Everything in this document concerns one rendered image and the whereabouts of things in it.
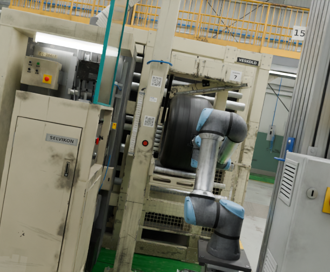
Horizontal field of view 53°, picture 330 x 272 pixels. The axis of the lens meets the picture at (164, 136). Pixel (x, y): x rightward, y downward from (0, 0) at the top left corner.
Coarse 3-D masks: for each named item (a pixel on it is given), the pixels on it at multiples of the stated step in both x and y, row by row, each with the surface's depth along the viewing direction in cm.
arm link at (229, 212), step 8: (224, 200) 149; (224, 208) 144; (232, 208) 143; (240, 208) 144; (216, 216) 143; (224, 216) 143; (232, 216) 143; (240, 216) 144; (216, 224) 144; (224, 224) 143; (232, 224) 143; (240, 224) 145; (224, 232) 144; (232, 232) 143; (240, 232) 146
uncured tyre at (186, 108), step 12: (180, 96) 236; (192, 96) 240; (168, 108) 261; (180, 108) 226; (192, 108) 227; (168, 120) 268; (180, 120) 222; (192, 120) 223; (168, 132) 225; (180, 132) 221; (192, 132) 222; (168, 144) 225; (180, 144) 223; (168, 156) 229; (180, 156) 226; (180, 168) 237; (192, 168) 234
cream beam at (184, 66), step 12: (180, 60) 264; (192, 60) 265; (204, 60) 265; (168, 72) 275; (180, 72) 265; (192, 72) 266; (204, 72) 266; (216, 72) 266; (228, 72) 267; (228, 84) 278; (240, 84) 268
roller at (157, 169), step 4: (156, 168) 235; (160, 168) 235; (164, 168) 236; (168, 168) 236; (172, 168) 237; (160, 172) 236; (164, 172) 236; (168, 172) 236; (172, 172) 236; (176, 172) 236; (180, 172) 236; (184, 172) 236; (188, 172) 237; (192, 172) 238; (184, 176) 237; (188, 176) 237; (192, 176) 237
